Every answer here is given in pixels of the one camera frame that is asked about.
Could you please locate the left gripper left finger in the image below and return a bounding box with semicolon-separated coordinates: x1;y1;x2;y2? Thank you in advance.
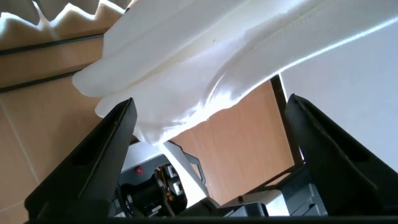
24;98;138;218

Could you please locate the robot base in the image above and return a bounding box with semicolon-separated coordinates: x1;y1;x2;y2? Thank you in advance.
107;140;329;218

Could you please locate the white printed t-shirt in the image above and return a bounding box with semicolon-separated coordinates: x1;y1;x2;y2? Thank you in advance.
72;0;398;146

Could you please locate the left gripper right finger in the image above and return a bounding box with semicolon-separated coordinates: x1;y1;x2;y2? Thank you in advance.
284;93;398;217

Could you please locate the black clothes rack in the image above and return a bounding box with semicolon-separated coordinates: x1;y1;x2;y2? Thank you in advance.
0;33;105;94

